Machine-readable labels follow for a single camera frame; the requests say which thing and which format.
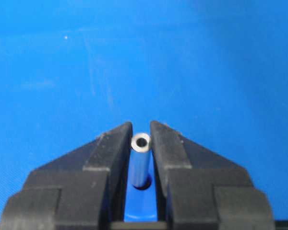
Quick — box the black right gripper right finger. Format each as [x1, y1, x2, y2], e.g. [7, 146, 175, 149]
[150, 121, 275, 230]

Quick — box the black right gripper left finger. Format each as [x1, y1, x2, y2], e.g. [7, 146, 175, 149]
[0, 122, 132, 230]

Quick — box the silver metal shaft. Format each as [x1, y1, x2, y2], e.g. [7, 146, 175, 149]
[130, 133, 151, 188]

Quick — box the blue mat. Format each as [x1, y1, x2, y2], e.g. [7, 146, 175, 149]
[0, 0, 288, 220]

